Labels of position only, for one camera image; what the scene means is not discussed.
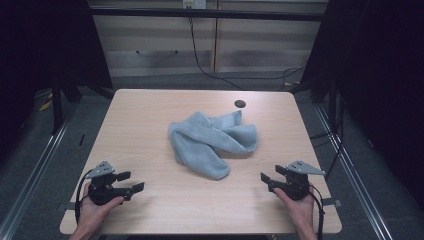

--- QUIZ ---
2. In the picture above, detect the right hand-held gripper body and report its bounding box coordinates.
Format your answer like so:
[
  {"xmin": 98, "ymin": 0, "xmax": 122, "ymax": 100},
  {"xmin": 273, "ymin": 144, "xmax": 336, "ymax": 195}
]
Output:
[{"xmin": 268, "ymin": 160, "xmax": 327, "ymax": 202}]

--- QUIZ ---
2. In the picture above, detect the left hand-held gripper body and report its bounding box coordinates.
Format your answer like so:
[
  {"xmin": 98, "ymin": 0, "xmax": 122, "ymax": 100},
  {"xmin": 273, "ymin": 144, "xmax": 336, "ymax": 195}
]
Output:
[{"xmin": 84, "ymin": 160, "xmax": 135, "ymax": 206}]

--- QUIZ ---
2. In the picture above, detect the light blue towel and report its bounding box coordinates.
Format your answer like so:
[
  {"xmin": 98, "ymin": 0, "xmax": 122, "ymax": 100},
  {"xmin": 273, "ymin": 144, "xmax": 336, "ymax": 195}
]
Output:
[{"xmin": 167, "ymin": 109, "xmax": 259, "ymax": 181}]

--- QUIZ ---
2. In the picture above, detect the person's left hand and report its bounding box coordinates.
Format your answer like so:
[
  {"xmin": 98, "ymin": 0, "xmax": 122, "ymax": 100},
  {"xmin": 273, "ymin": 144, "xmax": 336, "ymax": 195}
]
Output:
[{"xmin": 75, "ymin": 182, "xmax": 125, "ymax": 235}]

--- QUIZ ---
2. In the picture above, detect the person's right hand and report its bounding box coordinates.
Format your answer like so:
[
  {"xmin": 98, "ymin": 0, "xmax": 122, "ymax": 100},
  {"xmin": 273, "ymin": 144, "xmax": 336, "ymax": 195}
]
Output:
[{"xmin": 273, "ymin": 187, "xmax": 317, "ymax": 234}]

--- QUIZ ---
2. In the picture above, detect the black metal stand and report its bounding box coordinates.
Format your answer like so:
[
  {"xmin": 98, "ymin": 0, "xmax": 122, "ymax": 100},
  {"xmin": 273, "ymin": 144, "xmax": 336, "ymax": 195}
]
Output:
[
  {"xmin": 50, "ymin": 74, "xmax": 65, "ymax": 135},
  {"xmin": 327, "ymin": 74, "xmax": 338, "ymax": 132}
]

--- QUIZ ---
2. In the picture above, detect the yellow floor tape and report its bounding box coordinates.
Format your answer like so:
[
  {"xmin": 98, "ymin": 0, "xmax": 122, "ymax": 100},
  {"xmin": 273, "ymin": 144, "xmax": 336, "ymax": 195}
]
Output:
[{"xmin": 38, "ymin": 94, "xmax": 54, "ymax": 113}]

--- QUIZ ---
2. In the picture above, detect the black curtain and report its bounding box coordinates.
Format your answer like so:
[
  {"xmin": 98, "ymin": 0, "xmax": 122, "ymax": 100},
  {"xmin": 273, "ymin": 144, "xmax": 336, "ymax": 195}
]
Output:
[{"xmin": 299, "ymin": 0, "xmax": 424, "ymax": 209}]

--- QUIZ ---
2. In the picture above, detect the black horizontal bar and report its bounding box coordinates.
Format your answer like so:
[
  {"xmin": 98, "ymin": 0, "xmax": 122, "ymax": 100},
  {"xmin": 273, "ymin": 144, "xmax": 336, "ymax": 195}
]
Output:
[{"xmin": 89, "ymin": 7, "xmax": 325, "ymax": 23}]

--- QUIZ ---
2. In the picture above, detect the left hand-held gripper cable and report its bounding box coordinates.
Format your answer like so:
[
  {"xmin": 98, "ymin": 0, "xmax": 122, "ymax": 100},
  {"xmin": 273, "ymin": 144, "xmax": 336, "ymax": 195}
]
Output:
[{"xmin": 74, "ymin": 169, "xmax": 94, "ymax": 225}]

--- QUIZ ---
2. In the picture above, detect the hand-held gripper cable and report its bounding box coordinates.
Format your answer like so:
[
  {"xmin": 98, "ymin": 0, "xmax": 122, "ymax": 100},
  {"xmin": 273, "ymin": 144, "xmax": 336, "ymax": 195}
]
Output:
[
  {"xmin": 74, "ymin": 169, "xmax": 94, "ymax": 225},
  {"xmin": 309, "ymin": 185, "xmax": 326, "ymax": 240}
]

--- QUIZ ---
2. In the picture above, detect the right hand-held gripper cable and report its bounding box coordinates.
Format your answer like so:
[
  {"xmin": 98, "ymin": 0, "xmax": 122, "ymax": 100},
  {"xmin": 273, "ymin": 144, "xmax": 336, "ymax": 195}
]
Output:
[{"xmin": 309, "ymin": 185, "xmax": 326, "ymax": 240}]

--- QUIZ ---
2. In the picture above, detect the black floor cable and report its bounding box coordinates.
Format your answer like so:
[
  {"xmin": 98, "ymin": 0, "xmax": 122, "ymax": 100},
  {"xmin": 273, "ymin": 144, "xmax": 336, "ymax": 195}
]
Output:
[{"xmin": 309, "ymin": 96, "xmax": 346, "ymax": 181}]

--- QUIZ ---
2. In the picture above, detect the metal floor rail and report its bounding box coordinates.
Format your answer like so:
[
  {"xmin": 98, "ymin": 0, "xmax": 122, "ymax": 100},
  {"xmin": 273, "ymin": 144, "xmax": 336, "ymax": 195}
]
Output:
[
  {"xmin": 0, "ymin": 116, "xmax": 73, "ymax": 240},
  {"xmin": 314, "ymin": 105, "xmax": 396, "ymax": 240}
]

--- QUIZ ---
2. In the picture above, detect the dark drawer handle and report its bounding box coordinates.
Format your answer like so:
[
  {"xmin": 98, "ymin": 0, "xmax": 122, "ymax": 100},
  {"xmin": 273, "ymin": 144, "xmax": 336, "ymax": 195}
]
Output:
[{"xmin": 135, "ymin": 49, "xmax": 179, "ymax": 57}]

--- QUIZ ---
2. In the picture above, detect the black wall cable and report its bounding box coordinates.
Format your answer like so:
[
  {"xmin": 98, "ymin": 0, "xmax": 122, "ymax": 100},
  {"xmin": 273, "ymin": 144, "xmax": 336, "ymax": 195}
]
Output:
[{"xmin": 188, "ymin": 15, "xmax": 307, "ymax": 92}]

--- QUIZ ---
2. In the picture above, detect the white wall socket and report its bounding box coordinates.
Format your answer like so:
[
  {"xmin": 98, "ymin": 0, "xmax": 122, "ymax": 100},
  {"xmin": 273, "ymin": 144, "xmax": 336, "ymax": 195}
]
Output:
[{"xmin": 182, "ymin": 0, "xmax": 208, "ymax": 10}]

